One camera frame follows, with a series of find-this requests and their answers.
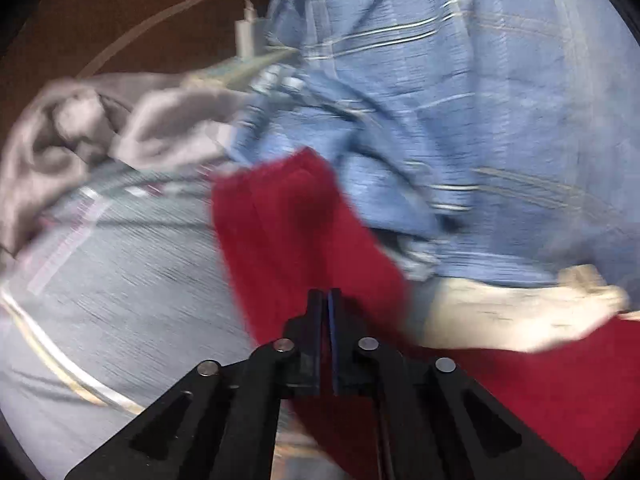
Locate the white charger plug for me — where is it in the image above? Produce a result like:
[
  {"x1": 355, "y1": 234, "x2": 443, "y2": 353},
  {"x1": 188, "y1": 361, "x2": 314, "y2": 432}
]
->
[{"x1": 235, "y1": 6, "x2": 266, "y2": 61}]

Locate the blue plaid pillow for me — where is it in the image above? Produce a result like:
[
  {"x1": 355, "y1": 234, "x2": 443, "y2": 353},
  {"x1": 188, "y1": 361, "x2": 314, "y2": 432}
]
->
[{"x1": 230, "y1": 0, "x2": 639, "y2": 296}]

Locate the mauve crumpled cloth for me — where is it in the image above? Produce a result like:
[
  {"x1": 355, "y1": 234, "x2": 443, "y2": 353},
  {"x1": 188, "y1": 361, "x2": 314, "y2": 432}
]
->
[{"x1": 1, "y1": 73, "x2": 248, "y2": 257}]

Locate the red garment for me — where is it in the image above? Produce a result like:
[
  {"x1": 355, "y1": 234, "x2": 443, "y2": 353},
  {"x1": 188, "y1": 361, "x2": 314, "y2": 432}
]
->
[{"x1": 212, "y1": 150, "x2": 639, "y2": 479}]

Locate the brown wooden headboard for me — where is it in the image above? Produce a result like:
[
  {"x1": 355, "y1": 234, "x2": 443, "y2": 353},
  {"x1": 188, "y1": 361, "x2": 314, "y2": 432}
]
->
[{"x1": 1, "y1": 0, "x2": 269, "y2": 132}]

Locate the grey striped duvet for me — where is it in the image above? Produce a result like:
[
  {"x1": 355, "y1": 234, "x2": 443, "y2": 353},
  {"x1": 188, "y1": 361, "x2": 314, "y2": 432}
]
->
[{"x1": 1, "y1": 162, "x2": 255, "y2": 479}]

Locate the white charger cable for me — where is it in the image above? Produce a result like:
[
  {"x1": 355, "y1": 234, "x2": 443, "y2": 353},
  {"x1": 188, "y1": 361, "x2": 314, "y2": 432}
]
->
[{"x1": 77, "y1": 0, "x2": 256, "y2": 79}]

